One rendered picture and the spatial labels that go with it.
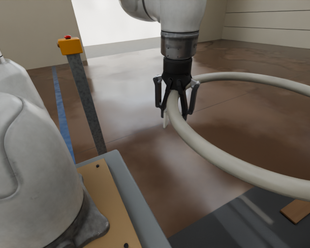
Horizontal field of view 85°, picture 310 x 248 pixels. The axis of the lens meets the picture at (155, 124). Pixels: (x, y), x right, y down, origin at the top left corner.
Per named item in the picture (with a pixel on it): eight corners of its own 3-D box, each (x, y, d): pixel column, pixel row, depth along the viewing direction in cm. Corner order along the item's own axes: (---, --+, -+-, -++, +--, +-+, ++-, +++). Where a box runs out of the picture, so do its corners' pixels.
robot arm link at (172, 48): (194, 34, 35) (191, 63, 39) (202, 28, 42) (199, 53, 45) (154, 32, 38) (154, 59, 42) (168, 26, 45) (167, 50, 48)
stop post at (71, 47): (113, 153, 174) (82, 34, 114) (118, 166, 159) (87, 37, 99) (93, 160, 167) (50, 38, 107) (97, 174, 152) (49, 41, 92)
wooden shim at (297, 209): (301, 195, 124) (302, 194, 123) (317, 206, 116) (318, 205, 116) (279, 211, 115) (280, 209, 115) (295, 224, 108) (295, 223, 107)
